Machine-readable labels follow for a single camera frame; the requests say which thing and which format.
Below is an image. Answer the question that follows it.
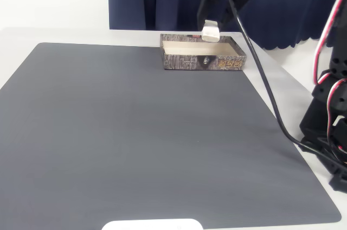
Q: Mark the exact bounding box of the thick black camera cable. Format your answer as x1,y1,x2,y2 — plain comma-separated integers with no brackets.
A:
221,0,347,166

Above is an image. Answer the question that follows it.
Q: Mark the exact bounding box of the white rounded device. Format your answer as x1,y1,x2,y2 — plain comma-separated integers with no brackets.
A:
101,218,204,230

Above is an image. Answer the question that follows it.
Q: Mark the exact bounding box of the bark print cardboard box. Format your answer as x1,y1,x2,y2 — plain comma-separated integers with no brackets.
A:
159,33,247,72

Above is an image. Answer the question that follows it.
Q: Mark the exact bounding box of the grey textured mat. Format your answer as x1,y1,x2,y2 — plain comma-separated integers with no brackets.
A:
0,42,342,227

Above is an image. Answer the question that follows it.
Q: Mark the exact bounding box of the red white servo wire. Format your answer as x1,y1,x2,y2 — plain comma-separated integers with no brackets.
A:
326,78,347,157
313,0,347,86

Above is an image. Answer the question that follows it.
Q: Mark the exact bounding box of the small white block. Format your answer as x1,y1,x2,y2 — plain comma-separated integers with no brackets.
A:
201,20,220,43

